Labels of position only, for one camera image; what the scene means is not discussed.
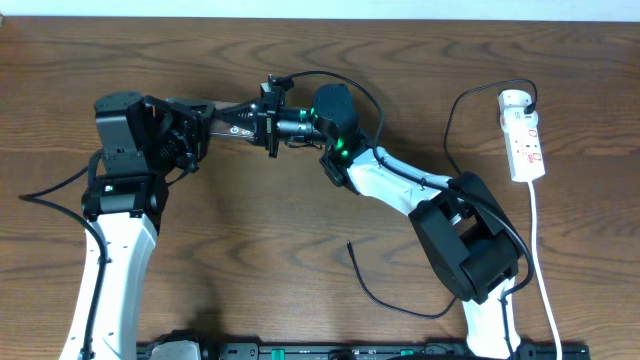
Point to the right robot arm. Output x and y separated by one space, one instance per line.
470 244

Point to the white power strip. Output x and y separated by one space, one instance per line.
523 148

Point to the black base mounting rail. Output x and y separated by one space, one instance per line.
253 349

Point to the white charger adapter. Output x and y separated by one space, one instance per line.
513 98

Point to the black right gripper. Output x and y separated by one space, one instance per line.
268 118

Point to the bronze Galaxy smartphone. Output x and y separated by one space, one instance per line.
224 130

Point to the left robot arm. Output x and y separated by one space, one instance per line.
143 139

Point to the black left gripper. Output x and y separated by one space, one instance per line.
201 128

